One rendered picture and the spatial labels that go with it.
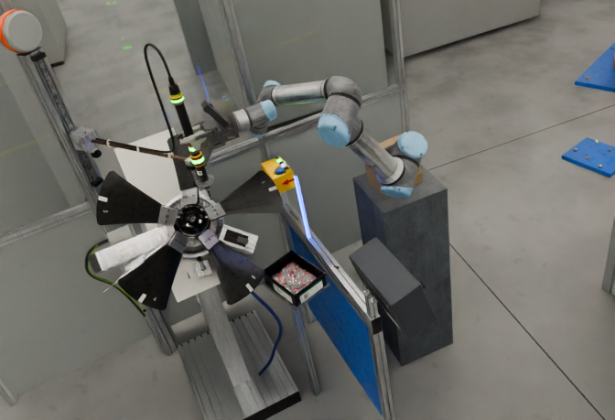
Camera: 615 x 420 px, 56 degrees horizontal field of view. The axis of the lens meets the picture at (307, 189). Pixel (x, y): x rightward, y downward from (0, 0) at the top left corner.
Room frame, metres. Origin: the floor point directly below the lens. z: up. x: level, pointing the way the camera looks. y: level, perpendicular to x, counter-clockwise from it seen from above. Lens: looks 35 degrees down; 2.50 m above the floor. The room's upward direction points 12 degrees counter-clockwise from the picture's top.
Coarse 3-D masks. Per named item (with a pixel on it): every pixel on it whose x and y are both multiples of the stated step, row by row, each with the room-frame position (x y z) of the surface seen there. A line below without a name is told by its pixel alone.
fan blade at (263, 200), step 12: (252, 180) 1.96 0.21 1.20; (240, 192) 1.91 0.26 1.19; (252, 192) 1.90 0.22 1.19; (264, 192) 1.89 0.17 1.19; (276, 192) 1.88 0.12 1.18; (228, 204) 1.86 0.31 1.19; (240, 204) 1.84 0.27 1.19; (252, 204) 1.84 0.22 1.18; (264, 204) 1.83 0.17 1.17; (276, 204) 1.83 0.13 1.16
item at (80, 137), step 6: (72, 132) 2.23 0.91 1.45; (78, 132) 2.22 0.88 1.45; (84, 132) 2.21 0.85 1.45; (90, 132) 2.20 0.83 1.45; (96, 132) 2.21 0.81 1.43; (72, 138) 2.20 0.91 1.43; (78, 138) 2.18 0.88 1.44; (84, 138) 2.16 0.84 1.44; (90, 138) 2.18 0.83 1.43; (78, 144) 2.19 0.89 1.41; (84, 144) 2.16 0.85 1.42; (90, 144) 2.17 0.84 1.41; (96, 144) 2.20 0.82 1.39; (84, 150) 2.18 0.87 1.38; (90, 150) 2.16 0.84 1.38
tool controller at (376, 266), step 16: (352, 256) 1.38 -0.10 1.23; (368, 256) 1.35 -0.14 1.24; (384, 256) 1.32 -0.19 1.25; (368, 272) 1.29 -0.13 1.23; (384, 272) 1.27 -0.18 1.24; (400, 272) 1.24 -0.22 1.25; (368, 288) 1.33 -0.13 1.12; (384, 288) 1.21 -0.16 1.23; (400, 288) 1.19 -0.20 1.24; (416, 288) 1.17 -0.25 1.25; (384, 304) 1.20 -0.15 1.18; (400, 304) 1.15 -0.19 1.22; (416, 304) 1.17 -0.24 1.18; (400, 320) 1.15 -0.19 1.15; (416, 320) 1.17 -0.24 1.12; (432, 320) 1.18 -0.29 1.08
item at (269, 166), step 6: (264, 162) 2.29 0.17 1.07; (270, 162) 2.28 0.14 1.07; (276, 162) 2.27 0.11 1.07; (264, 168) 2.24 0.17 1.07; (270, 168) 2.23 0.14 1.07; (270, 174) 2.18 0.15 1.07; (276, 174) 2.17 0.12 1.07; (282, 174) 2.16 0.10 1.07; (288, 174) 2.17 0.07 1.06; (276, 180) 2.15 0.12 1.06; (282, 180) 2.15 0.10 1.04; (294, 180) 2.17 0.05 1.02; (276, 186) 2.15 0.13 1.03; (282, 186) 2.15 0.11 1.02; (288, 186) 2.16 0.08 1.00; (294, 186) 2.17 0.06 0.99
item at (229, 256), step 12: (216, 252) 1.72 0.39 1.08; (228, 252) 1.75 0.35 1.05; (216, 264) 1.66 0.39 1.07; (228, 264) 1.68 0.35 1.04; (240, 264) 1.71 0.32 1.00; (252, 264) 1.74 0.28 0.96; (228, 276) 1.64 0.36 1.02; (240, 276) 1.66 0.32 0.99; (228, 288) 1.60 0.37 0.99; (240, 288) 1.62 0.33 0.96; (228, 300) 1.57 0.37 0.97
